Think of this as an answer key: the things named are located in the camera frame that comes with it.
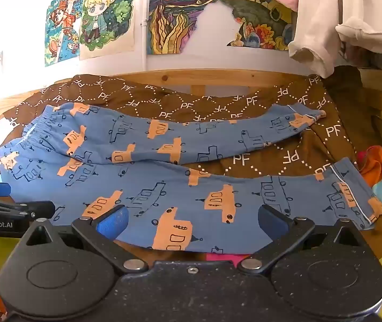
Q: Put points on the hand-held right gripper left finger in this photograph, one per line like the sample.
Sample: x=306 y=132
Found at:
x=112 y=223

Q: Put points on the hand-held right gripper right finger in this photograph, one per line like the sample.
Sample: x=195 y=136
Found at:
x=271 y=221

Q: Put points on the blue pants with orange cars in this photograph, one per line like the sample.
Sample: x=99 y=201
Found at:
x=177 y=198

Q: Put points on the brown blanket with white print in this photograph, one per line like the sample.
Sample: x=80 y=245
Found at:
x=184 y=105

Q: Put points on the white hanging garment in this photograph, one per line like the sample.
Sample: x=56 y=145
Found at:
x=321 y=16

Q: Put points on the wooden bed frame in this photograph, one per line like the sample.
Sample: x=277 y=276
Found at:
x=177 y=77

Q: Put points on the colourful landscape wall poster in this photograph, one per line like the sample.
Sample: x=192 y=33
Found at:
x=261 y=23

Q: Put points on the blond cartoon figure wall poster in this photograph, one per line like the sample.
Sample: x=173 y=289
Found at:
x=107 y=16

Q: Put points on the colourful swirl wall poster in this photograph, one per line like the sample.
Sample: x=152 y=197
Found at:
x=174 y=13

